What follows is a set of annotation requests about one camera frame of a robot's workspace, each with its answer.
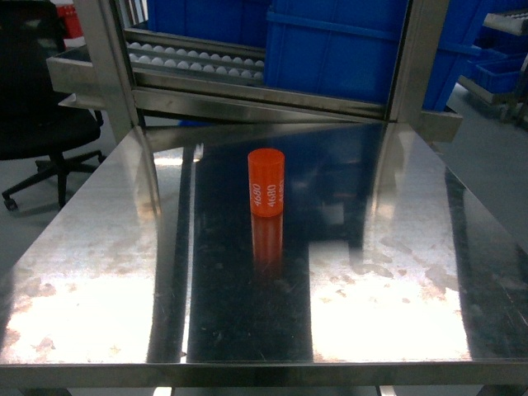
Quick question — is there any orange cylindrical capacitor 4680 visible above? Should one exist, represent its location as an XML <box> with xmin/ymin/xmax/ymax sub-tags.
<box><xmin>247</xmin><ymin>148</ymin><xmax>285</xmax><ymax>218</ymax></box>

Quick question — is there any stainless steel roller rack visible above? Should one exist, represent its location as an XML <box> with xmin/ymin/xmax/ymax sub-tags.
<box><xmin>47</xmin><ymin>1</ymin><xmax>461</xmax><ymax>142</ymax></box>

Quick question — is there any black office swivel chair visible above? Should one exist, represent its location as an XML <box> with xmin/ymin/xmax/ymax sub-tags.
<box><xmin>1</xmin><ymin>1</ymin><xmax>105</xmax><ymax>211</ymax></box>

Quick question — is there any blue crate behind left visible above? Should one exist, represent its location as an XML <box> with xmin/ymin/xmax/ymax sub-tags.
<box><xmin>147</xmin><ymin>0</ymin><xmax>271</xmax><ymax>48</ymax></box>

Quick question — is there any blue crate far right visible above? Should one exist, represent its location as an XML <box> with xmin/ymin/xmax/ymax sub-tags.
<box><xmin>472</xmin><ymin>54</ymin><xmax>526</xmax><ymax>94</ymax></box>

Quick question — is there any large blue plastic crate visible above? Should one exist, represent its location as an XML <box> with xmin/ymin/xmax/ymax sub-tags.
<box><xmin>264</xmin><ymin>1</ymin><xmax>492</xmax><ymax>111</ymax></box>

